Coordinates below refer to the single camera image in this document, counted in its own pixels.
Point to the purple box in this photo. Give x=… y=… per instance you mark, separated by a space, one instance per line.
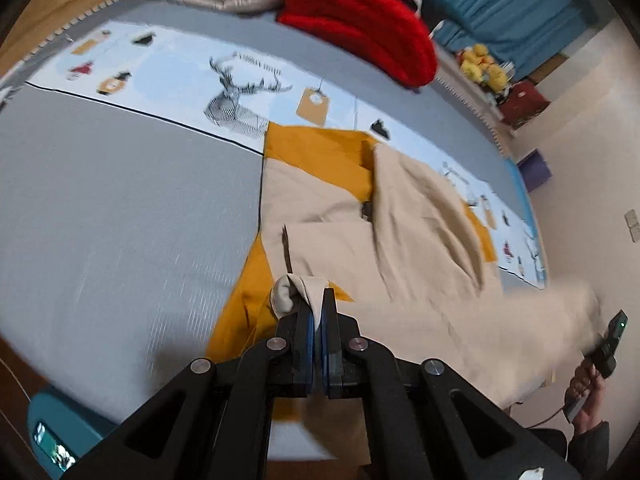
x=535 y=172

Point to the person's right forearm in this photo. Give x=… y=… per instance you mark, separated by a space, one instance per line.
x=590 y=450

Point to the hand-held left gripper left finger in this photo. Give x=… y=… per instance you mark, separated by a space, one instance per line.
x=302 y=350

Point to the beige and mustard hooded jacket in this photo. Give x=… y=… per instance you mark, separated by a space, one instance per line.
x=400 y=260

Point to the bed with grey printed sheet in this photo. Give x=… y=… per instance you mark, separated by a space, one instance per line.
x=125 y=210

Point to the blue curtain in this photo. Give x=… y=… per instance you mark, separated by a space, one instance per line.
x=500 y=0

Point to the person's right hand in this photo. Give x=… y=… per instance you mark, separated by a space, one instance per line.
x=584 y=390

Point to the yellow plush toy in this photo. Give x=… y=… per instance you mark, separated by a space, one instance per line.
x=474 y=60
x=496 y=77

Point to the wall switch plate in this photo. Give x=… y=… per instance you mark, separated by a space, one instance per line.
x=633 y=226

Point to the wooden headboard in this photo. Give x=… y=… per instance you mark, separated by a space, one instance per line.
x=50 y=5

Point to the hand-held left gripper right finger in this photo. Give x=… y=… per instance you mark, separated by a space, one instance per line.
x=331 y=350

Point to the red folded blanket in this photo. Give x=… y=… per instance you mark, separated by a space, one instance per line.
x=360 y=20

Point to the teal device with screen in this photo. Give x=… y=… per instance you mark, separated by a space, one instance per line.
x=65 y=430

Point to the dark red bag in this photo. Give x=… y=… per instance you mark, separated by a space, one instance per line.
x=522 y=102

